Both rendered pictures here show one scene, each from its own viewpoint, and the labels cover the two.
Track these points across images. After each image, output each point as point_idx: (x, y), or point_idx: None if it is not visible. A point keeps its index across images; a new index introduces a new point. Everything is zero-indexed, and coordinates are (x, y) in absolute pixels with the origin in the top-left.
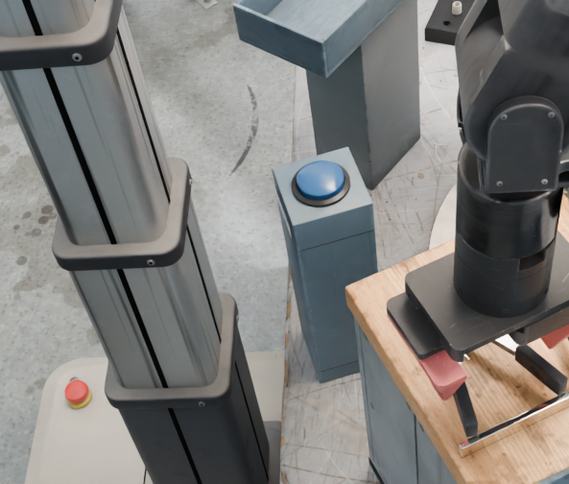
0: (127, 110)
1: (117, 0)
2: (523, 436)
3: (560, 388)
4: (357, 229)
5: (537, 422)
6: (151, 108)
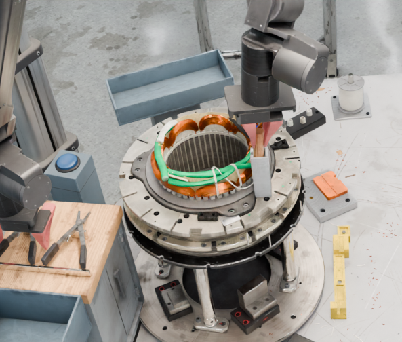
0: (22, 102)
1: (29, 58)
2: (13, 272)
3: (28, 260)
4: (71, 188)
5: (22, 271)
6: (53, 107)
